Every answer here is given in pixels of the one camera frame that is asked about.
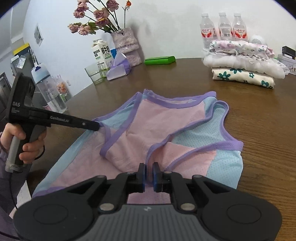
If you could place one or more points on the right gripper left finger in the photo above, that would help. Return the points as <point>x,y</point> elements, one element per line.
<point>136,180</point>

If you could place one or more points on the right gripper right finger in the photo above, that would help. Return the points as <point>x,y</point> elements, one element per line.
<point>161,180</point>

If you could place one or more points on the pink blue purple mesh vest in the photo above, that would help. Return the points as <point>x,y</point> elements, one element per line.
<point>184,135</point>

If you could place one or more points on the person's left hand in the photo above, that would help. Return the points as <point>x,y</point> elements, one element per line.
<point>30,150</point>

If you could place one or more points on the blue lid sports bottle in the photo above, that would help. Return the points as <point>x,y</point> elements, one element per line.
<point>48,89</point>

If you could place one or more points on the clear green-tinted glass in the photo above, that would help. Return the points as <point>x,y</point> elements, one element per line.
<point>97,72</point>

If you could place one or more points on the white milk carton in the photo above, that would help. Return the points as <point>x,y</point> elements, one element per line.
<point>102,53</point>

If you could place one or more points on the purple tissue pack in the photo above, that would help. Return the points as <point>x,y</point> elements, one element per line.
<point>120,67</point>

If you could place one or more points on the green rectangular case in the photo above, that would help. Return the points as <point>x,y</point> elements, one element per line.
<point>160,60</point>

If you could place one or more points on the purple fuzzy vase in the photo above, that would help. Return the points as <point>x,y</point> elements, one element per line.
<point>126,43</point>

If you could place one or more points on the pink artificial flower bouquet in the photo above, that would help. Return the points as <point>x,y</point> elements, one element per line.
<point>104,18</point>

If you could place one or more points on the folded teal flower garment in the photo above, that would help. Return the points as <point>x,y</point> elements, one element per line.
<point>243,76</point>

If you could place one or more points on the folded purple floral garment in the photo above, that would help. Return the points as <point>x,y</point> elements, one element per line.
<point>240,47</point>

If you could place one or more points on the folded white frilly garment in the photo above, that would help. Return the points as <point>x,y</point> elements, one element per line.
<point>271,67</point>

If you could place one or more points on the left plastic water bottle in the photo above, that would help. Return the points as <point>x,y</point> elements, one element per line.
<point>208,30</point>

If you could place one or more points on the plastic water bottle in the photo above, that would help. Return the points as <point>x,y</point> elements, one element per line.
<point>208,30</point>
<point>225,27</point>
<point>239,28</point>

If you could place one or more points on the middle plastic water bottle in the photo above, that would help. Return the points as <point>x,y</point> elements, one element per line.
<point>225,27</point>

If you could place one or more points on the right plastic water bottle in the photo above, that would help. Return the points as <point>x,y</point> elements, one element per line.
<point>239,28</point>

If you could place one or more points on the white round device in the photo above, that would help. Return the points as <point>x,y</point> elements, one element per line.
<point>256,39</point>

